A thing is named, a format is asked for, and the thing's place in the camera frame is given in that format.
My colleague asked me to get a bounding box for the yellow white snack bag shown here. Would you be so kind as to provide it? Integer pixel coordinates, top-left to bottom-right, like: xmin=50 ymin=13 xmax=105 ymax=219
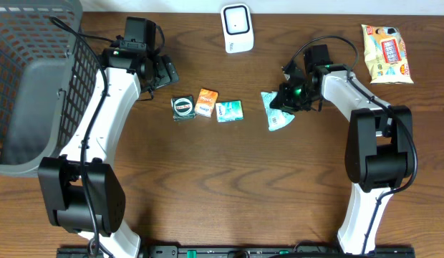
xmin=361 ymin=24 xmax=413 ymax=84

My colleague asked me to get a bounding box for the orange snack packet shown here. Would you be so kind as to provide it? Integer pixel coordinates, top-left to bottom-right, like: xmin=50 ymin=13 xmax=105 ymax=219
xmin=195 ymin=89 xmax=218 ymax=118

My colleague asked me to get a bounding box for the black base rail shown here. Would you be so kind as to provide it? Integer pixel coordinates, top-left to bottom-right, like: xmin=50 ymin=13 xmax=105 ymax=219
xmin=56 ymin=244 xmax=416 ymax=258

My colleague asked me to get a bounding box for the green wipes pack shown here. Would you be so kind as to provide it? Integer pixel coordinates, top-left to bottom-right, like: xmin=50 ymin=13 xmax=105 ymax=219
xmin=261 ymin=92 xmax=295 ymax=131

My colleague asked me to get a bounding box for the teal tissue packet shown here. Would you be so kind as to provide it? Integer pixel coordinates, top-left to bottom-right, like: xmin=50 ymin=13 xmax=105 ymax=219
xmin=216 ymin=100 xmax=243 ymax=123

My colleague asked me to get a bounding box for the grey plastic mesh basket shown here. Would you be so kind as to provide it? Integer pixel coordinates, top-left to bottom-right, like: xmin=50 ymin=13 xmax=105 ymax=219
xmin=0 ymin=0 xmax=97 ymax=177

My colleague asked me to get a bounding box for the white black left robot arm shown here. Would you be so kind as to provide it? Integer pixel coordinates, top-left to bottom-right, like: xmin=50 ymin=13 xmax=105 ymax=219
xmin=38 ymin=16 xmax=178 ymax=257

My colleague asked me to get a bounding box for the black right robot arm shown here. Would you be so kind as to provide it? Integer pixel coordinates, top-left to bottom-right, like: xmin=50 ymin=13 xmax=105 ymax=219
xmin=269 ymin=44 xmax=418 ymax=255

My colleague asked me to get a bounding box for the white barcode scanner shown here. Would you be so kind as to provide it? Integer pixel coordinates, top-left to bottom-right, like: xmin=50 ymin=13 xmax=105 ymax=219
xmin=220 ymin=3 xmax=254 ymax=54

